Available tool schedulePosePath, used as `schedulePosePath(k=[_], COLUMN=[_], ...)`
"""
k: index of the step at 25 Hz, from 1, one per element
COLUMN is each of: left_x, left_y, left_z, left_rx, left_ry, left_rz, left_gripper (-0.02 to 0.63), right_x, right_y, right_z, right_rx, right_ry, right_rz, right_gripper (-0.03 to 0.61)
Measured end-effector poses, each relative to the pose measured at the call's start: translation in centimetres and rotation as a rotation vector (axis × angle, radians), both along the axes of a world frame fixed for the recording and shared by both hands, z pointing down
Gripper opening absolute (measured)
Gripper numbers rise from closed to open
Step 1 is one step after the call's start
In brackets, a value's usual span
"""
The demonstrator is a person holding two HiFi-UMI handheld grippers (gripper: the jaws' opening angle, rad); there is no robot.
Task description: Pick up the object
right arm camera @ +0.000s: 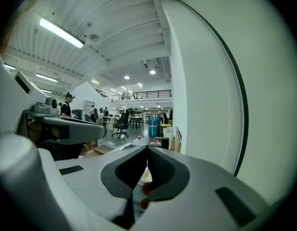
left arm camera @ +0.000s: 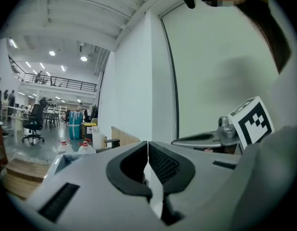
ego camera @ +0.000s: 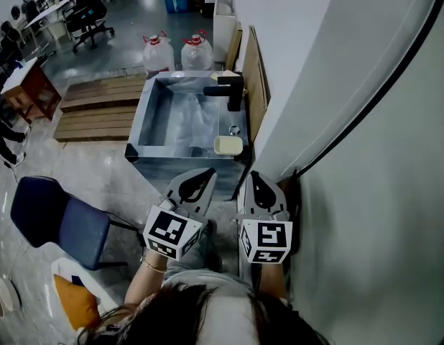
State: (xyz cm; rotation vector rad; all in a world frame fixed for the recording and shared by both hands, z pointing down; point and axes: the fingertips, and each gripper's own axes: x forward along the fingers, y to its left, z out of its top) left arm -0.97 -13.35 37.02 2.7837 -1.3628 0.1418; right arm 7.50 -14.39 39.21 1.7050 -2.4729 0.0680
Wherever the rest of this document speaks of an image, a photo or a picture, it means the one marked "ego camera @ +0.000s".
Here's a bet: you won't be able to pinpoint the person's left forearm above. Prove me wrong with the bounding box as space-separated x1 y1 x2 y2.
124 252 170 311

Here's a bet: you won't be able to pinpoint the round floor plate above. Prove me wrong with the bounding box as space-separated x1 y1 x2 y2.
0 276 22 318

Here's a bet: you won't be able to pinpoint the brown cabinet with white top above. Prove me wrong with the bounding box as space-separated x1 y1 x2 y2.
0 57 63 125

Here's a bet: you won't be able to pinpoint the black wall strip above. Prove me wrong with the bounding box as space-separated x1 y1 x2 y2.
278 0 444 193

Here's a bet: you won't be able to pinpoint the person's grey shirt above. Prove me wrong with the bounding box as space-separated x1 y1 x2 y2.
121 267 316 345

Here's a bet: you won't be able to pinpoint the person's right forearm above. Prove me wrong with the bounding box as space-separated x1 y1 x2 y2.
258 262 290 303

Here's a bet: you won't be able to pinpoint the wooden slatted step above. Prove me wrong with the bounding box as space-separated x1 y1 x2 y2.
59 73 148 114
52 105 139 144

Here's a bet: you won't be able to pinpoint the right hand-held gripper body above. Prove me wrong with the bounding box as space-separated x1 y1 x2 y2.
235 206 294 265

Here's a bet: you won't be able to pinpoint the black office chair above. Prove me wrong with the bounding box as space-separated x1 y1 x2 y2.
61 0 116 54

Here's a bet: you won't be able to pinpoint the black faucet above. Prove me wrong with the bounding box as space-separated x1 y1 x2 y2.
203 75 246 113

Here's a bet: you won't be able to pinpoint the thin wooden board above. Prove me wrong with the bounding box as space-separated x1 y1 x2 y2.
224 21 244 73

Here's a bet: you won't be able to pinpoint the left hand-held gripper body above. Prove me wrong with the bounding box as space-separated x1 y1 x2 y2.
142 196 209 262

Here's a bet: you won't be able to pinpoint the orange cushion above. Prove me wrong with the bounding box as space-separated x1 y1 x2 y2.
52 273 102 332

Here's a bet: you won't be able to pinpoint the thin gold bracelet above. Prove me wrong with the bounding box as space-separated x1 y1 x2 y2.
141 256 167 275

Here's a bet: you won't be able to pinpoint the white narrow cabinet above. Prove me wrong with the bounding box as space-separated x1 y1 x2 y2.
212 0 238 64

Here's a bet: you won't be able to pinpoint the blue padded chair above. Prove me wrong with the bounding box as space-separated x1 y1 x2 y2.
9 175 146 272

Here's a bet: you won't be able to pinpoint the person's grey trousers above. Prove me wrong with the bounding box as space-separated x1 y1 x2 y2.
163 218 241 283

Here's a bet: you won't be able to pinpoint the clear water jug red cap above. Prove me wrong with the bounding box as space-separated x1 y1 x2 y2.
142 30 176 75
180 29 214 72

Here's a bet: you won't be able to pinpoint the grey metal sink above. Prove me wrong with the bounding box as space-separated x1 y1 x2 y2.
124 70 256 203

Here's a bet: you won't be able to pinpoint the white office desk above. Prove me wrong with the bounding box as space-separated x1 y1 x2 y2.
23 0 78 50

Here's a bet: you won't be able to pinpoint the large wooden board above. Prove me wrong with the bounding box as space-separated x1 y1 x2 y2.
241 24 272 144

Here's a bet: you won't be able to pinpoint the cream soap dish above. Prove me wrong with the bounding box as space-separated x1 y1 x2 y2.
213 135 244 156

